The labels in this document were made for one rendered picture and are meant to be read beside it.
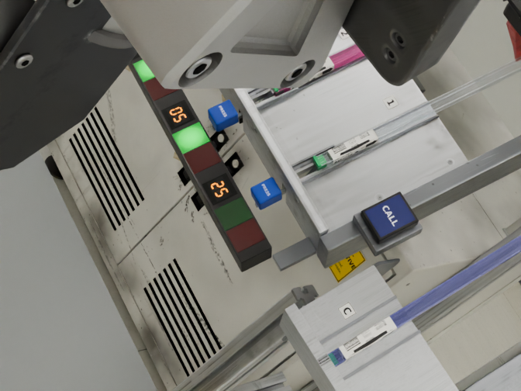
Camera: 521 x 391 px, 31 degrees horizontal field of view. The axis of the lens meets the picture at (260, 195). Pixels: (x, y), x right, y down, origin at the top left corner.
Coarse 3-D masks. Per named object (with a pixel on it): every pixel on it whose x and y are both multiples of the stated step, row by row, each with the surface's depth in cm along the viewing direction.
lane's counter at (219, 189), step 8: (224, 176) 109; (208, 184) 108; (216, 184) 108; (224, 184) 108; (232, 184) 108; (208, 192) 108; (216, 192) 108; (224, 192) 108; (232, 192) 108; (216, 200) 107
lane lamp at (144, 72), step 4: (136, 64) 114; (140, 64) 114; (144, 64) 114; (136, 68) 114; (140, 68) 114; (144, 68) 114; (148, 68) 114; (140, 72) 114; (144, 72) 114; (148, 72) 114; (140, 76) 114; (144, 76) 114; (148, 76) 114; (152, 76) 114; (144, 80) 114
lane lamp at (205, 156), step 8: (208, 144) 110; (192, 152) 110; (200, 152) 110; (208, 152) 110; (192, 160) 109; (200, 160) 109; (208, 160) 109; (216, 160) 109; (192, 168) 109; (200, 168) 109
